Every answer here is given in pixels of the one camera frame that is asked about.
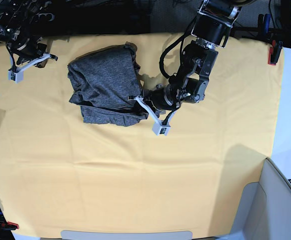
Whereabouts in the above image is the red clamp right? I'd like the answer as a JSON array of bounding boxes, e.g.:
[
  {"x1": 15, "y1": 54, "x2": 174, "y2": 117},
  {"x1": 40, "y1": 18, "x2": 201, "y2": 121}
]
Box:
[{"x1": 268, "y1": 40, "x2": 283, "y2": 66}]

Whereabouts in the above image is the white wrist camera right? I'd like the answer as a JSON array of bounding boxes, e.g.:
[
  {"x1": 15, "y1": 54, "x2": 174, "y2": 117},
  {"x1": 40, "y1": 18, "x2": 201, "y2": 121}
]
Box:
[{"x1": 7, "y1": 53, "x2": 55, "y2": 83}]

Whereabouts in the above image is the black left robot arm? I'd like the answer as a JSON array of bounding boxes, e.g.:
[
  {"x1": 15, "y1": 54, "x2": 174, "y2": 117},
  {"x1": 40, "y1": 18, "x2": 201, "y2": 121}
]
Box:
[{"x1": 133, "y1": 0, "x2": 252, "y2": 115}]

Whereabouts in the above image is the red clamp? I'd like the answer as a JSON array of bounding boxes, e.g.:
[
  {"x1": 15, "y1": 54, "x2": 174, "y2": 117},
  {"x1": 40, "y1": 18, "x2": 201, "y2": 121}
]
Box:
[
  {"x1": 0, "y1": 221, "x2": 19, "y2": 231},
  {"x1": 268, "y1": 40, "x2": 283, "y2": 66}
]

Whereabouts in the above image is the red clamp left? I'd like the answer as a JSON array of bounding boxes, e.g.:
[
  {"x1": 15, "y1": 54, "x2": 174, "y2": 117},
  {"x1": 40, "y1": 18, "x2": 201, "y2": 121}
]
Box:
[{"x1": 0, "y1": 221, "x2": 19, "y2": 231}]

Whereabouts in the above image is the yellow table cloth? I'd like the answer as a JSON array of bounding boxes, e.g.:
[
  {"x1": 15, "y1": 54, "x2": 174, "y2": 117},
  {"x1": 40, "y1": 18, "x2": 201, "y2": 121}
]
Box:
[{"x1": 0, "y1": 33, "x2": 285, "y2": 238}]

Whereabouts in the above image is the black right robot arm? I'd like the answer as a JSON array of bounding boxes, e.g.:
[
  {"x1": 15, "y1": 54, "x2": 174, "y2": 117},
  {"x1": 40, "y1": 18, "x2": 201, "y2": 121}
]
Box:
[{"x1": 0, "y1": 0, "x2": 58, "y2": 73}]

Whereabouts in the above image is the grey long sleeve shirt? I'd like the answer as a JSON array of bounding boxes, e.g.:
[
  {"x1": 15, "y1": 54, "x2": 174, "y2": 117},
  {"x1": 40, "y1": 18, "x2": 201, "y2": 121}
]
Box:
[{"x1": 67, "y1": 43, "x2": 146, "y2": 127}]

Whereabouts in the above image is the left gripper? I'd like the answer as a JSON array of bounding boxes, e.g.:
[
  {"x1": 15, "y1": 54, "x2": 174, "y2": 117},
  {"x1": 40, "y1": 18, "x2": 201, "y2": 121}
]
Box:
[{"x1": 130, "y1": 84, "x2": 183, "y2": 119}]

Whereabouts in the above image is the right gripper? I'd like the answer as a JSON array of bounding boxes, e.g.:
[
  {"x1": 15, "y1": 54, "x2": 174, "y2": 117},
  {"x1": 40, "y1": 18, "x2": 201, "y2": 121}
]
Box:
[{"x1": 6, "y1": 35, "x2": 58, "y2": 68}]

